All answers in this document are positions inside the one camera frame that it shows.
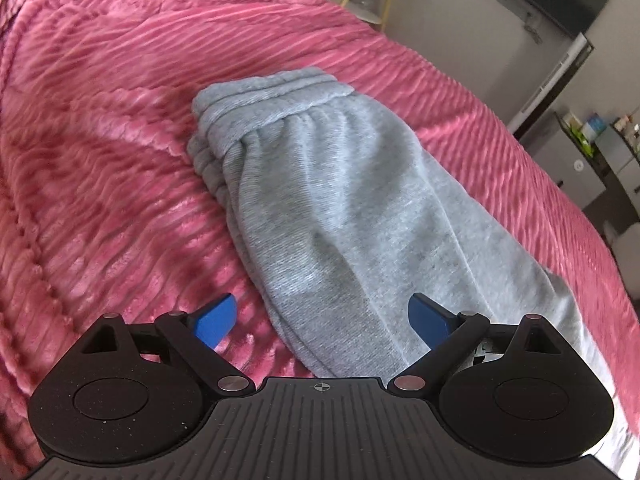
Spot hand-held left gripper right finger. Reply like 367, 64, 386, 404
392, 292, 563, 402

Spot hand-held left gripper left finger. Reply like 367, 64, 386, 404
80, 292, 256, 399

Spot grey pants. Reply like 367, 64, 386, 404
186, 66, 626, 478

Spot pink ribbed blanket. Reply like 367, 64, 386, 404
0, 0, 640, 480

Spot small green item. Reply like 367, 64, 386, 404
570, 124, 597, 157

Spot white bedside cabinet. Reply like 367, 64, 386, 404
555, 110, 640, 213

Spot tall white panel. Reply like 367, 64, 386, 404
507, 34, 596, 137

